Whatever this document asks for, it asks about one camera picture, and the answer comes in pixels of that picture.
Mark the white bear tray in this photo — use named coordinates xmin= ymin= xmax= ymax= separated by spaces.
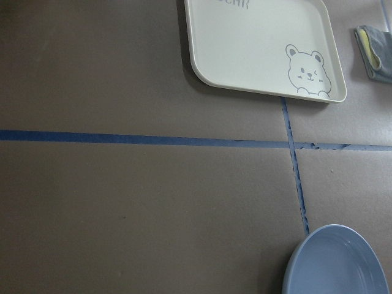
xmin=184 ymin=1 xmax=347 ymax=103

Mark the grey yellow cloth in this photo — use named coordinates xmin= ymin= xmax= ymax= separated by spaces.
xmin=354 ymin=25 xmax=391 ymax=84

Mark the blue plate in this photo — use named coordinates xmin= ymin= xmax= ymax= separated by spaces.
xmin=282 ymin=224 xmax=391 ymax=293

